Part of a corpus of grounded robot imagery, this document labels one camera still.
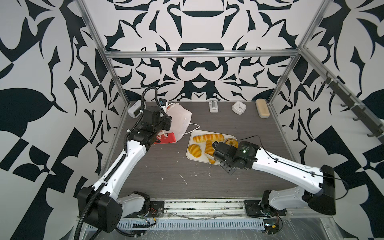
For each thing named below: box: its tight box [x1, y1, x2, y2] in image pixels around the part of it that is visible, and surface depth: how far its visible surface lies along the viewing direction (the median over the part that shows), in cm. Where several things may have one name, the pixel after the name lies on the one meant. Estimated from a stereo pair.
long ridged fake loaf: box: [193, 134, 225, 143], surface depth 98 cm
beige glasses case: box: [255, 98, 270, 119], surface depth 114 cm
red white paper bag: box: [154, 102, 192, 145], surface depth 85 cm
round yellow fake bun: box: [188, 144, 202, 158], surface depth 92 cm
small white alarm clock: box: [231, 101, 247, 115], surface depth 115 cm
